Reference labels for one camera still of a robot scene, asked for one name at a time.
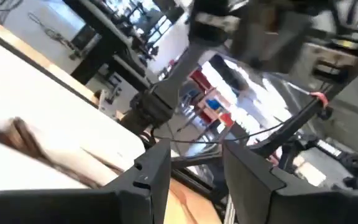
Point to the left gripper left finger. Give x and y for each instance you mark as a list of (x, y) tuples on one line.
[(154, 174)]

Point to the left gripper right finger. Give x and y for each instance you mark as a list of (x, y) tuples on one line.
[(250, 186)]

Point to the copper spoon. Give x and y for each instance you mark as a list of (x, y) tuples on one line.
[(17, 137)]

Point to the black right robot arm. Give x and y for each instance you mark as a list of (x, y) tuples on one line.
[(154, 105)]

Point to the black diagonal beam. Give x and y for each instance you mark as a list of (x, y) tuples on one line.
[(291, 127)]

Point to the white cutlery tray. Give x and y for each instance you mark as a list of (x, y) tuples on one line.
[(57, 118)]

